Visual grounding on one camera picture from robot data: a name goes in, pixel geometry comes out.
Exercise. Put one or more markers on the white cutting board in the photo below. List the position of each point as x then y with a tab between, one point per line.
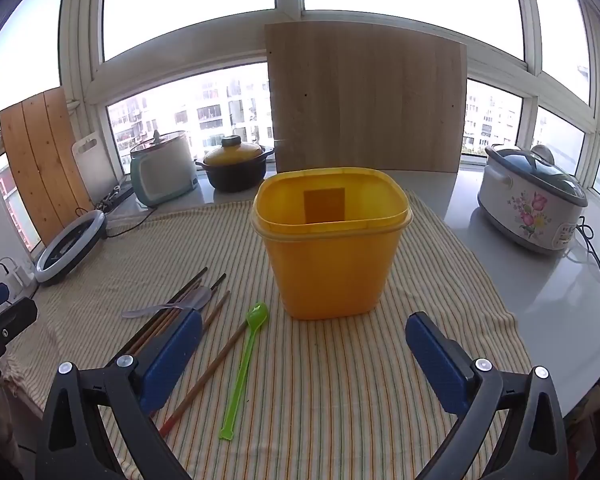
97	170

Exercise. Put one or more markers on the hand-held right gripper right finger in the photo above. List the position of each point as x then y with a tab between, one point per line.
432	355

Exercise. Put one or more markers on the green plastic spoon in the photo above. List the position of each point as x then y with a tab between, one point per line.
240	385

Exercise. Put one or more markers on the light wooden board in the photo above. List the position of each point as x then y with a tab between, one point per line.
365	100

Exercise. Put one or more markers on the orange pine board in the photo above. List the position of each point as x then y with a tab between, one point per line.
40	160

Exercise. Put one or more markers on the light blue rice cooker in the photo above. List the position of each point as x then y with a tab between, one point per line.
162	175

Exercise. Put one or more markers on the dark brown chopstick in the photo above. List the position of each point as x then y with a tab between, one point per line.
195	278
219	281

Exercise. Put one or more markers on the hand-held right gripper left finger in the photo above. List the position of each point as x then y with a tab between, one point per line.
172	355

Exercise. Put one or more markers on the black power strip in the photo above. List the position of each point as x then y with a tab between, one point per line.
120	196

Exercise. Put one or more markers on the white floral rice cooker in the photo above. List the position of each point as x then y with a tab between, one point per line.
520	205

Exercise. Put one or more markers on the grey plastic spoon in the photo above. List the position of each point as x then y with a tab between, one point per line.
200	297

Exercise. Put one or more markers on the striped table cloth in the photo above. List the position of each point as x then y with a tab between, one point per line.
330	385

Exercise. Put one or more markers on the yellow plastic container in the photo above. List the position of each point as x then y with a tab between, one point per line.
330	270

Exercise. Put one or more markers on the black pot yellow lid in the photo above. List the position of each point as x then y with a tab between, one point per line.
235	175

